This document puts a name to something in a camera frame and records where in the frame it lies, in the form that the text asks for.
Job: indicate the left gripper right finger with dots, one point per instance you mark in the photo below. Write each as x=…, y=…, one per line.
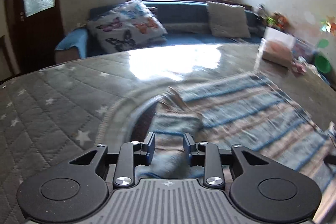
x=207, y=155

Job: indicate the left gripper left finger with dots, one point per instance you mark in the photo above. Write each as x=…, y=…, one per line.
x=132, y=154

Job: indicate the striped blue pink sweater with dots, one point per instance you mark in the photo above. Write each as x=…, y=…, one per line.
x=246, y=109

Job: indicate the grey quilted star tablecloth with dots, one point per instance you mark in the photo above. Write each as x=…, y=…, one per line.
x=57, y=112

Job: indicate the butterfly print pillow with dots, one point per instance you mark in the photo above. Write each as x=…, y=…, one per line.
x=126, y=27

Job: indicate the white tissue box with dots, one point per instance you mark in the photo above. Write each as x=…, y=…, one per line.
x=276, y=47

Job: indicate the blue sofa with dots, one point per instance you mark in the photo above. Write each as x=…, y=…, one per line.
x=186, y=22

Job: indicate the beige cushion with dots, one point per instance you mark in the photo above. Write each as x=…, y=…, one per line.
x=228, y=21

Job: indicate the green plastic bowl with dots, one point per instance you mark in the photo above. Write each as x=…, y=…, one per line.
x=322, y=63

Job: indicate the yellow plush toy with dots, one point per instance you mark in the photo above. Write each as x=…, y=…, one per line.
x=272, y=20

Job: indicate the orange plush toy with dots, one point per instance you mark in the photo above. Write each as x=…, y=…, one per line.
x=281, y=21

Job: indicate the black white plush toy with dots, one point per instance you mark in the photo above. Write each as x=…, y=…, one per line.
x=260, y=11

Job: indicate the dark wooden door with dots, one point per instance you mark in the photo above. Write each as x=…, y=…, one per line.
x=35, y=29

